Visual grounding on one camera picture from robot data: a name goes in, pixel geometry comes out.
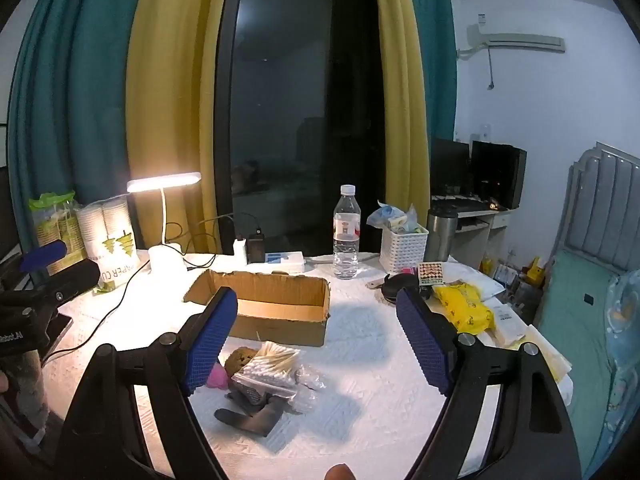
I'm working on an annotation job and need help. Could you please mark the dark glass window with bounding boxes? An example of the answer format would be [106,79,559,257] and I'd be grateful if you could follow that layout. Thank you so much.
[215,0,391,256]

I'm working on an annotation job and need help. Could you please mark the black computer monitor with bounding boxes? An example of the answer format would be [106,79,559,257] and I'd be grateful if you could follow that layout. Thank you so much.
[470,140,528,211]
[430,137,471,198]

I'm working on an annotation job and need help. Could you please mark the grey padded headboard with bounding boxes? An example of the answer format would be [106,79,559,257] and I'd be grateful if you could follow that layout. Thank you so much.
[564,141,640,275]

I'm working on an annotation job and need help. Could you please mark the white paper cup pack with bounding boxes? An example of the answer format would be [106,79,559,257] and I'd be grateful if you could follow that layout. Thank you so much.
[75,195,139,291]

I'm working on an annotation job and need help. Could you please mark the white printed paper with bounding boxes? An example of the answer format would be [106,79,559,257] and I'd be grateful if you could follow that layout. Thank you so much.
[491,300,527,347]

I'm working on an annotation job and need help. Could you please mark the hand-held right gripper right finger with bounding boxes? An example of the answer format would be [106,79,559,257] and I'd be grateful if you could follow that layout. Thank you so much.
[395,287,583,480]

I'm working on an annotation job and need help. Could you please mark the cotton swab bag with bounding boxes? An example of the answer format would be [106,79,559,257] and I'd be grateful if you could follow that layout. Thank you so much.
[235,341,301,396]

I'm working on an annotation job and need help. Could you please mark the black lamp cable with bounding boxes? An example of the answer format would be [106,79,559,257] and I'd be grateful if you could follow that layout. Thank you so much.
[42,255,151,362]

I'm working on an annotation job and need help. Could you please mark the dark flat device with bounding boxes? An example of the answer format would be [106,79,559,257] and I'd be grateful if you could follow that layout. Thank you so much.
[44,314,74,362]

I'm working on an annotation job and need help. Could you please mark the clear water bottle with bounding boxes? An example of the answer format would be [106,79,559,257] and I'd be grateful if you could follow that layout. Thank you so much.
[332,185,362,280]

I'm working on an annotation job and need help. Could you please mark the person's left forearm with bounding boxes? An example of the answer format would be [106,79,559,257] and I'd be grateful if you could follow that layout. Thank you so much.
[0,347,53,461]

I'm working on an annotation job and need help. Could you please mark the white plastic basket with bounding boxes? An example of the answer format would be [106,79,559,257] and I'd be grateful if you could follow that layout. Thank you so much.
[380,225,430,273]

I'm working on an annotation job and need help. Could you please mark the black charger cable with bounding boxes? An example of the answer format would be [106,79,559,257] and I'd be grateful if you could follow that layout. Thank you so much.
[182,214,262,267]

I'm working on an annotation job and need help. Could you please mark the teal mattress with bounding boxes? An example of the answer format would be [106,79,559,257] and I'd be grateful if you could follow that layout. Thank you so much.
[532,250,619,457]

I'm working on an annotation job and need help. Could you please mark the steel thermos cup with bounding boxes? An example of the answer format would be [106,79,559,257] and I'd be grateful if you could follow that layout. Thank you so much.
[425,205,459,263]

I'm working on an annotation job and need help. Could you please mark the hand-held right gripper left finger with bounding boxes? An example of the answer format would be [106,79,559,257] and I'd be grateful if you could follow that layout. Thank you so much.
[55,286,238,480]

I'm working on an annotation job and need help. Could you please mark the yellow plastic packet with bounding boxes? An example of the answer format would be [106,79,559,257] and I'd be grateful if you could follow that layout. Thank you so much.
[432,284,496,334]

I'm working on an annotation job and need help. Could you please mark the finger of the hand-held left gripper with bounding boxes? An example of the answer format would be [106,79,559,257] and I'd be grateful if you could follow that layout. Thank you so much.
[20,240,68,273]
[0,259,101,311]

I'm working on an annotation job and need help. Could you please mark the white and blue flat box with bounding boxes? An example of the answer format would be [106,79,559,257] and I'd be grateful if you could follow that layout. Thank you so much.
[265,251,306,275]

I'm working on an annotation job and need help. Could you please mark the crumpled plastic wrappers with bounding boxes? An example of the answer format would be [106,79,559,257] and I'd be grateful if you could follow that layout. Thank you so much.
[367,200,418,234]

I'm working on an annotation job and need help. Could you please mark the yellow curtain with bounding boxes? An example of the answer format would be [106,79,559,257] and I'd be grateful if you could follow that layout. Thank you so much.
[125,0,234,256]
[370,0,432,217]

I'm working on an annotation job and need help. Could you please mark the brown plush toy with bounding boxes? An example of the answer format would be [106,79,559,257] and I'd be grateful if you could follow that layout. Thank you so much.
[222,347,257,376]

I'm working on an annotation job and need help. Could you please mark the pink plush toy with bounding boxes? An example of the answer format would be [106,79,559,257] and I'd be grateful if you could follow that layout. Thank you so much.
[207,362,229,390]

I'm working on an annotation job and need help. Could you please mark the box with coloured dots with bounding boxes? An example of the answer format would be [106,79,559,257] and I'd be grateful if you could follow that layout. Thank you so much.
[417,262,446,287]

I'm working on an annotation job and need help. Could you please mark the white computer desk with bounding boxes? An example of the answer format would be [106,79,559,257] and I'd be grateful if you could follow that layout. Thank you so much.
[430,195,512,263]

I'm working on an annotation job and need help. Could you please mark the blue printed blanket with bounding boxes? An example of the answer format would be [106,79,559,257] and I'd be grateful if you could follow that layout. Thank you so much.
[602,270,640,438]

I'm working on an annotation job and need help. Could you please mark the green paper cup pack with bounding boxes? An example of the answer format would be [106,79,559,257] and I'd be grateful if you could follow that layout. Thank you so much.
[27,191,87,277]

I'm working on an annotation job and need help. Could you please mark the cardboard box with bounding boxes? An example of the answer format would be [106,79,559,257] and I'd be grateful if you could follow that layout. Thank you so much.
[183,269,332,347]

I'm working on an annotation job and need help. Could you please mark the black round object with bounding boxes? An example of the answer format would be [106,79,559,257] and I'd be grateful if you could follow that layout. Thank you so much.
[377,272,433,304]

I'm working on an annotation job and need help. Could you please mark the white air conditioner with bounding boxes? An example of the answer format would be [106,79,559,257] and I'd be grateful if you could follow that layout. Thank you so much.
[467,22,567,54]

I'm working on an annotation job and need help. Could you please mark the teal curtain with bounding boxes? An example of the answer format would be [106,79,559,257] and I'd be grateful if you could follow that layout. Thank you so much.
[7,0,151,211]
[404,0,458,196]

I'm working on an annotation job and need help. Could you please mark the white desk lamp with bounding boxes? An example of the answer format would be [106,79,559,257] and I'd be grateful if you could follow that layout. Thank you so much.
[126,172,202,273]

